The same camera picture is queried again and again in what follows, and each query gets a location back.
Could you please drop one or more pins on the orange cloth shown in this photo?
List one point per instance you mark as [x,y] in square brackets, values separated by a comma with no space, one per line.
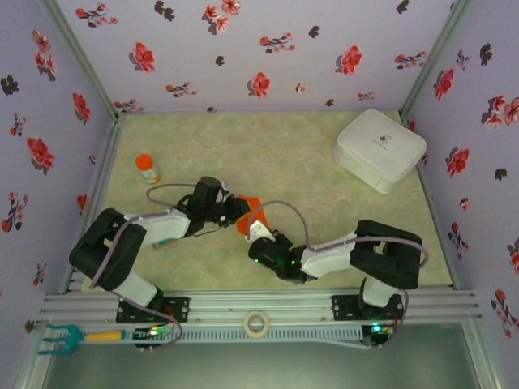
[245,225]

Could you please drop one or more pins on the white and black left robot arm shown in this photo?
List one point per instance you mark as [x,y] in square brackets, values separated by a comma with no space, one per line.
[105,255]

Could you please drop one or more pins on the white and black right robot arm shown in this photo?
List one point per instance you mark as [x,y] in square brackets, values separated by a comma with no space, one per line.
[385,255]

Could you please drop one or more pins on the white square zip case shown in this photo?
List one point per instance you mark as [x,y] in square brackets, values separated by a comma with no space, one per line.
[377,146]

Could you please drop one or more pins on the orange capped small bottle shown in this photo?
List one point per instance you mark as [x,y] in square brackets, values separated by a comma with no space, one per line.
[148,170]

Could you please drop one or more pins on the teal and white small packet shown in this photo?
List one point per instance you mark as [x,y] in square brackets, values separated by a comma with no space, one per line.
[166,244]

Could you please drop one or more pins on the white tape roll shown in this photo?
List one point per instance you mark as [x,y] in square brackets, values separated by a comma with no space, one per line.
[248,324]

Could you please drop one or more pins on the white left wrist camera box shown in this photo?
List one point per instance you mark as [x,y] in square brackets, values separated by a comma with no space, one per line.
[225,189]

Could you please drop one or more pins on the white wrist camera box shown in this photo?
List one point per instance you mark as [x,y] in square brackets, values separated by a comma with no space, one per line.
[225,189]
[257,231]

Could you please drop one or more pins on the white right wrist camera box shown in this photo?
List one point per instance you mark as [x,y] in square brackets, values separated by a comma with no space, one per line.
[257,231]

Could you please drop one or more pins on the aluminium mounting rail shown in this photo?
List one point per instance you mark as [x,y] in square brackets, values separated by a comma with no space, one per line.
[284,304]

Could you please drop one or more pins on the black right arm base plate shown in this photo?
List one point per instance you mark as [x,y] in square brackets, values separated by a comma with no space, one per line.
[344,308]

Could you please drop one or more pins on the aluminium side rail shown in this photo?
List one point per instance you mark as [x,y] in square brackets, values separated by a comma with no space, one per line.
[426,190]
[106,162]

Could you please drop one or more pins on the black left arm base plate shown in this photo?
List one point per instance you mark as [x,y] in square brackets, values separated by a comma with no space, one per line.
[178,310]

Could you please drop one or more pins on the aluminium corner post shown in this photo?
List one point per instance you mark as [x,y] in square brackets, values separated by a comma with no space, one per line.
[434,61]
[83,61]

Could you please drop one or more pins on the aluminium frame leg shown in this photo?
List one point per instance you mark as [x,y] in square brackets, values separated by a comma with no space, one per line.
[480,356]
[32,364]

